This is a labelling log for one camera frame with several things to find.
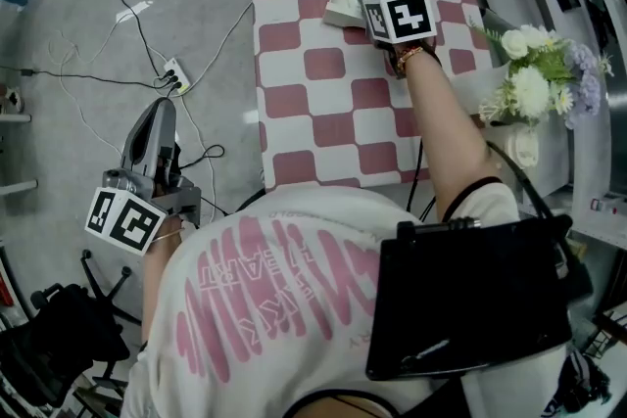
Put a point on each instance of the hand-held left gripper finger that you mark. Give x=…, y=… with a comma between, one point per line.
x=169, y=127
x=128, y=142

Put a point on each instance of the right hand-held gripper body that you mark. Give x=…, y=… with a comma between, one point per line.
x=406, y=17

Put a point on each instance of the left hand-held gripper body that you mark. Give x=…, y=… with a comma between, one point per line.
x=127, y=220

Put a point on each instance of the person's right forearm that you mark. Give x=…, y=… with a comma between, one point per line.
x=448, y=132

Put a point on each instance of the black shoulder pouch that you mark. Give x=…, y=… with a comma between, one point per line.
x=470, y=298

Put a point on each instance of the person's left forearm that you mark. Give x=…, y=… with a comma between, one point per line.
x=157, y=289

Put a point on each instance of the thin gold bangle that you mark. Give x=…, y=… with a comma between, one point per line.
x=169, y=236

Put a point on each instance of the white power strip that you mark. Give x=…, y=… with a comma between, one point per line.
x=177, y=74

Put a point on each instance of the red white checkered table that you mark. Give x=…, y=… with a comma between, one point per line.
x=323, y=103

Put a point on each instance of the black office chair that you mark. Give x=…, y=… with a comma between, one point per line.
x=54, y=338

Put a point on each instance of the white purple flower bouquet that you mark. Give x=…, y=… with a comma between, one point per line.
x=534, y=73

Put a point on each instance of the person's white printed shirt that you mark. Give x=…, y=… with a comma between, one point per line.
x=274, y=308

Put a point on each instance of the grey metal shelf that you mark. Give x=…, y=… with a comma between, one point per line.
x=588, y=112

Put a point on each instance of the white metal frame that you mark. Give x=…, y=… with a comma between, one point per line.
x=17, y=186

